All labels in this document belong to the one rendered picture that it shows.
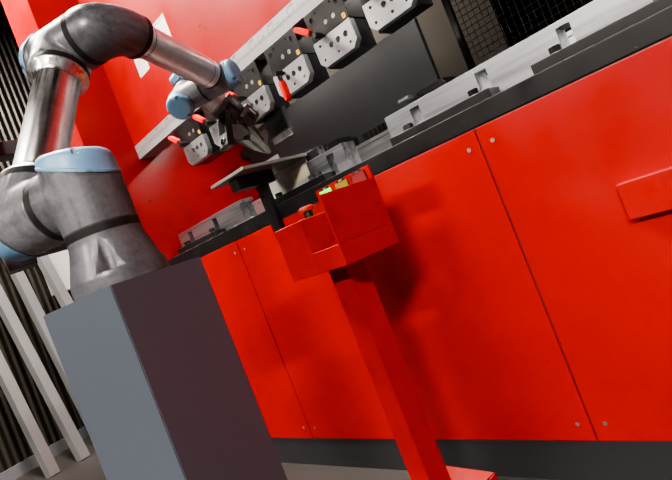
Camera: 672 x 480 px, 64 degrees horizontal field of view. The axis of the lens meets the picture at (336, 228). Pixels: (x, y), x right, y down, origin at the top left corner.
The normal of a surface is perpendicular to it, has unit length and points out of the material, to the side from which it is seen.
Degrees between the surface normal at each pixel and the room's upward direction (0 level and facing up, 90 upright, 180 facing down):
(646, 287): 90
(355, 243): 90
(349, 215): 90
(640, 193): 90
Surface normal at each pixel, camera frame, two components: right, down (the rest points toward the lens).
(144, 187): 0.66, -0.27
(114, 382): -0.48, 0.18
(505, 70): -0.65, 0.25
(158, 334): 0.80, -0.32
